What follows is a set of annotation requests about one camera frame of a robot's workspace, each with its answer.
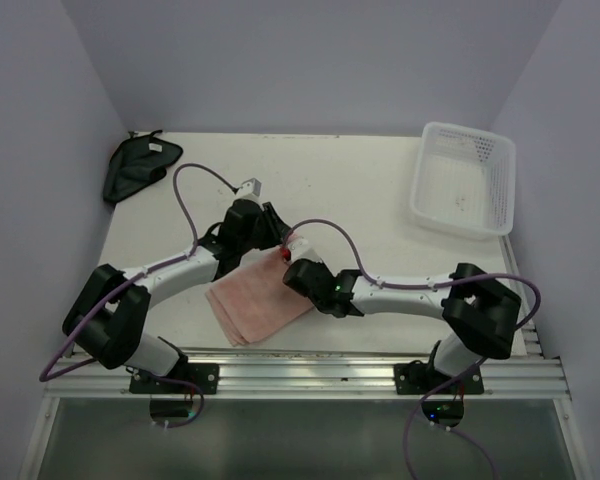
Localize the black cloth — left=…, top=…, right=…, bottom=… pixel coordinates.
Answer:
left=102, top=130, right=184, bottom=205

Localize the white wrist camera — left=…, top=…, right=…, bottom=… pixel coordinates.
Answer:
left=281, top=234, right=322, bottom=265
left=235, top=178, right=262, bottom=204

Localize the white plastic basket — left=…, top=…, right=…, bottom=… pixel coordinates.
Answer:
left=409, top=122, right=516, bottom=240

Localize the aluminium mounting rail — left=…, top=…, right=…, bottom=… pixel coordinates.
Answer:
left=43, top=350, right=570, bottom=400

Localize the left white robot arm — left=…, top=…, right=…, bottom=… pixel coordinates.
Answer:
left=62, top=199, right=291, bottom=393

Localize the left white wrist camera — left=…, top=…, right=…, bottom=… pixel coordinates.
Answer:
left=235, top=178, right=262, bottom=204

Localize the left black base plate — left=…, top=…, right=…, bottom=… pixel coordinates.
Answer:
left=129, top=362, right=220, bottom=395

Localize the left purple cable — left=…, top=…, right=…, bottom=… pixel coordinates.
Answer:
left=38, top=163, right=244, bottom=429

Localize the pink towel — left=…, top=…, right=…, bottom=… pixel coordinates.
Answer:
left=206, top=248, right=313, bottom=347

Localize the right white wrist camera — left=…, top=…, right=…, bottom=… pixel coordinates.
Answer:
left=281, top=234, right=322, bottom=265

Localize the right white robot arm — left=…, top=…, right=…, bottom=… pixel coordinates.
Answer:
left=283, top=259, right=521, bottom=393

